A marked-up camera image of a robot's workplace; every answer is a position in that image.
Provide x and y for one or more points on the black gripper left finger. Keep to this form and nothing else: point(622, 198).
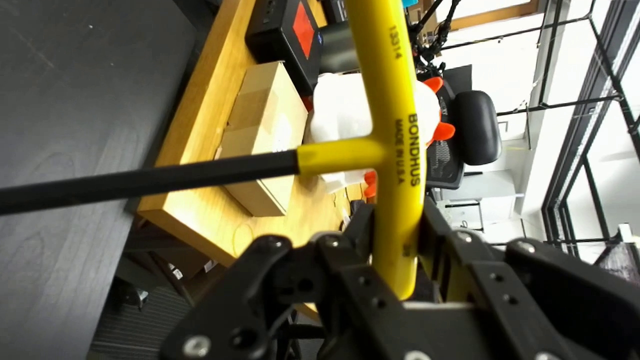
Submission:
point(301, 307)

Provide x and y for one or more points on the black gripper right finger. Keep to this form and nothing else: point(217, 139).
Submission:
point(532, 307)

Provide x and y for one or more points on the black office chair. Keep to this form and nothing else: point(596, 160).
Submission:
point(474, 127)

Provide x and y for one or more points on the tan flat box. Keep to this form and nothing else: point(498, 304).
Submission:
point(262, 120)

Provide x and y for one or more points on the wooden desk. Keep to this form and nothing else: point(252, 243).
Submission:
point(200, 133)

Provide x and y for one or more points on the black box red label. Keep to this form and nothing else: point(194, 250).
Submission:
point(286, 32)

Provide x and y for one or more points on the black overhead metal frame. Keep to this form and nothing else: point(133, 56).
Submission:
point(576, 133)

